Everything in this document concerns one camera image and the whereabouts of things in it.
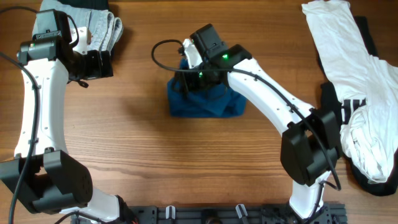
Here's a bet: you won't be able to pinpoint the blue t-shirt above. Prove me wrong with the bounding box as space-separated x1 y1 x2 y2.
167 72 247 118

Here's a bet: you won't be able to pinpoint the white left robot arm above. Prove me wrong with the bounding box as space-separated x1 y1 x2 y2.
1 51 129 223

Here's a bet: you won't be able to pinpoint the folded light blue jeans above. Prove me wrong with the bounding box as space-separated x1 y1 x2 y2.
32 0 124 52

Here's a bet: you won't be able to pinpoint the white printed t-shirt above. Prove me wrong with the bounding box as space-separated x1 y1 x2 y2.
302 1 397 183

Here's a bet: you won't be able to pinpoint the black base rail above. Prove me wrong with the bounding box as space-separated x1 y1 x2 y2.
70 203 348 224

